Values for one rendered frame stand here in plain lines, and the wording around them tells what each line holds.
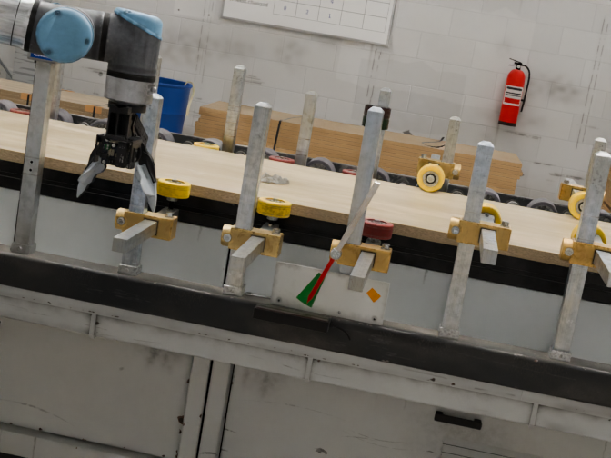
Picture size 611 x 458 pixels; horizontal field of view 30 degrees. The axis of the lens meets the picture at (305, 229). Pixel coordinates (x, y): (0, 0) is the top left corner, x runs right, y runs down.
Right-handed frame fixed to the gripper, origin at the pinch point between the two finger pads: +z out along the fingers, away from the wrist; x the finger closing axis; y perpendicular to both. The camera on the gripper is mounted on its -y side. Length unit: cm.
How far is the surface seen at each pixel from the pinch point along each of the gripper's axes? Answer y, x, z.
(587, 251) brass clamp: -41, 94, -2
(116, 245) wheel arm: -16.6, -3.6, 11.7
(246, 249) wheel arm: -25.6, 22.1, 9.1
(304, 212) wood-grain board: -62, 28, 5
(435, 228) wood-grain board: -65, 60, 4
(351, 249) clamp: -41, 43, 8
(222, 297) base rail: -39.3, 16.0, 24.2
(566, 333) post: -42, 93, 17
